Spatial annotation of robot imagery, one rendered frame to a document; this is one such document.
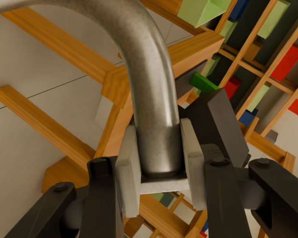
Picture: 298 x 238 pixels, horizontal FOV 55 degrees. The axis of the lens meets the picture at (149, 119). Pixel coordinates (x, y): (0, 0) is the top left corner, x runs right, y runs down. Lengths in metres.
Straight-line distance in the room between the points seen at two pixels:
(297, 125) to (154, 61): 6.29
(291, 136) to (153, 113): 6.40
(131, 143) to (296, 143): 6.48
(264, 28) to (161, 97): 5.30
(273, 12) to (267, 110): 2.03
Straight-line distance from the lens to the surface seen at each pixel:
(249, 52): 5.59
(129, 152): 0.15
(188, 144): 0.15
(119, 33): 0.18
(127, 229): 5.85
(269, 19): 5.43
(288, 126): 6.47
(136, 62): 0.18
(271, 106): 6.35
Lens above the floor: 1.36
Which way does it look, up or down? 14 degrees down
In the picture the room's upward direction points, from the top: 125 degrees clockwise
